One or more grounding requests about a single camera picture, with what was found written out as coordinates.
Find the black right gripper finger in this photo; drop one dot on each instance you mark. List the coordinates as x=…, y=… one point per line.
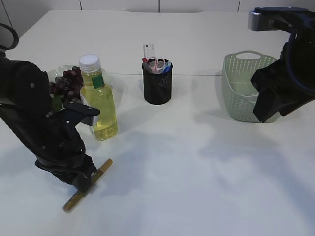
x=266, y=107
x=293, y=103

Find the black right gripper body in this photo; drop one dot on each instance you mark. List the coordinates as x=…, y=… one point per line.
x=273, y=85

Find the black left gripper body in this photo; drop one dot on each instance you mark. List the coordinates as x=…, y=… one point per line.
x=64, y=163

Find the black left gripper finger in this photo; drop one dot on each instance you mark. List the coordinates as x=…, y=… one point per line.
x=83, y=184

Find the gold glitter pen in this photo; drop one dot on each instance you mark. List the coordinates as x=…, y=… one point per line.
x=70, y=205

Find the yellow tea bottle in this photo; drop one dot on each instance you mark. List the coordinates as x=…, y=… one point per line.
x=96, y=93

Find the purple grape bunch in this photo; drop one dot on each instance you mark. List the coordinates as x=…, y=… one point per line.
x=68, y=85

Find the blue scissors with sheath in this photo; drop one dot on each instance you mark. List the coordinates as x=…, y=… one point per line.
x=167, y=67

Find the pink scissors with purple sheath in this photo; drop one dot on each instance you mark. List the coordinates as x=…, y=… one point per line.
x=156, y=65

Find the clear plastic ruler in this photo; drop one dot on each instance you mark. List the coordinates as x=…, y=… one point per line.
x=149, y=51

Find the silver glitter pen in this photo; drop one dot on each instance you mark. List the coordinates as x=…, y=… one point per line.
x=146, y=67

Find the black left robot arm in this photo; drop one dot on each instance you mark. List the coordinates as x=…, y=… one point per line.
x=27, y=109

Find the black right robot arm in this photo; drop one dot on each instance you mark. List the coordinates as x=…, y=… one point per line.
x=298, y=57

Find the green woven plastic basket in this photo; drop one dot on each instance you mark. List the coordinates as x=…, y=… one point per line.
x=239, y=94

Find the black mesh pen cup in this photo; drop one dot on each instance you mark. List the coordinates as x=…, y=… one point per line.
x=157, y=88

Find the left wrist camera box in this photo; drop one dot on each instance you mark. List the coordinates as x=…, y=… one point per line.
x=74, y=113

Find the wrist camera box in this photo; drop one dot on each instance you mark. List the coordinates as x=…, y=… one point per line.
x=74, y=113
x=278, y=18

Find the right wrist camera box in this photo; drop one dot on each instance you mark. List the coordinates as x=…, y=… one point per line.
x=278, y=18

